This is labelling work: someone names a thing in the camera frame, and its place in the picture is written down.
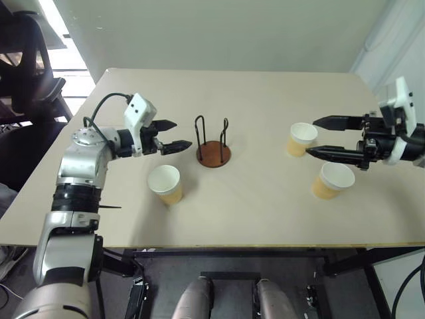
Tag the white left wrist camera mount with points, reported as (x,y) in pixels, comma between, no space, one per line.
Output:
(139,109)

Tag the grey rounded robot leg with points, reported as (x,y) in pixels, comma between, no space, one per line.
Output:
(274,300)
(194,299)

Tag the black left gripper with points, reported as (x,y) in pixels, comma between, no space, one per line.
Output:
(150,141)

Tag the black metal table frame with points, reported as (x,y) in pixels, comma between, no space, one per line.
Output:
(345,262)

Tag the black office chair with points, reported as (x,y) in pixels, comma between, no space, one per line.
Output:
(30,73)

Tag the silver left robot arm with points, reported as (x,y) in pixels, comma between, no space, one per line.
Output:
(79,159)

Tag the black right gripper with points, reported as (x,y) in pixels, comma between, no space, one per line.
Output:
(375,138)

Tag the tan paper cup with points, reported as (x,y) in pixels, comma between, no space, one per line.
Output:
(300,138)
(332,182)
(166,186)

